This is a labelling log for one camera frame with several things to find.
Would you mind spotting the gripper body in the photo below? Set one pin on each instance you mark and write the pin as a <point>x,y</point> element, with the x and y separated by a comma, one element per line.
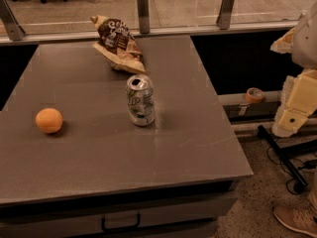
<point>306,43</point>

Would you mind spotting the silver 7up soda can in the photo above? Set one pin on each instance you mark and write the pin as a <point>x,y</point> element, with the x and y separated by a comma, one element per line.
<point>140,92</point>

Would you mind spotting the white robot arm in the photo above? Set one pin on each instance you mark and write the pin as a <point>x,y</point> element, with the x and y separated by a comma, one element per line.
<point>301,41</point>

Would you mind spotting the orange tape roll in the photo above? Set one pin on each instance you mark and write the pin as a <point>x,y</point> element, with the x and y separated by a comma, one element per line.
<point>254,95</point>

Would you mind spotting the black stand leg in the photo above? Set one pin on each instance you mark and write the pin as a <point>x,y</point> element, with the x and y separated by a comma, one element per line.
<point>301,182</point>

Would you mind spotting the brown sneaker shoe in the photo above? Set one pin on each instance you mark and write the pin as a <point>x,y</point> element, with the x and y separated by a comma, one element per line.
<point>298,220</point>

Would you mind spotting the brown chip bag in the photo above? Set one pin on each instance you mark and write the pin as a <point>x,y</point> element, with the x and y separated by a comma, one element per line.
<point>118,45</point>

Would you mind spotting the orange fruit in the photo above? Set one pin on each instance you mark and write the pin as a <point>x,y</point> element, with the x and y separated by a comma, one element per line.
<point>49,120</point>

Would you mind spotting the metal glass bracket right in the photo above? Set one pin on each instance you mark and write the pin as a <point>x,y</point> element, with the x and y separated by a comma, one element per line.
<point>224,18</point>

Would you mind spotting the metal glass bracket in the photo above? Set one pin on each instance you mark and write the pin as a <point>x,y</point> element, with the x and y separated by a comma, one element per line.
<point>224,18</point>
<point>14,30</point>
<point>143,16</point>

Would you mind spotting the metal glass bracket middle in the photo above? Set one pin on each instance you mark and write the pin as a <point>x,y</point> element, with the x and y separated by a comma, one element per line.
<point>143,16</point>

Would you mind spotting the black drawer handle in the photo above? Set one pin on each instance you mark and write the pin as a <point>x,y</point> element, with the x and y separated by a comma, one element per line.
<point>120,223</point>

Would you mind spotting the metal glass bracket left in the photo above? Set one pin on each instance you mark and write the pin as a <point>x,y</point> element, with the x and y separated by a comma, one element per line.
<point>14,30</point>

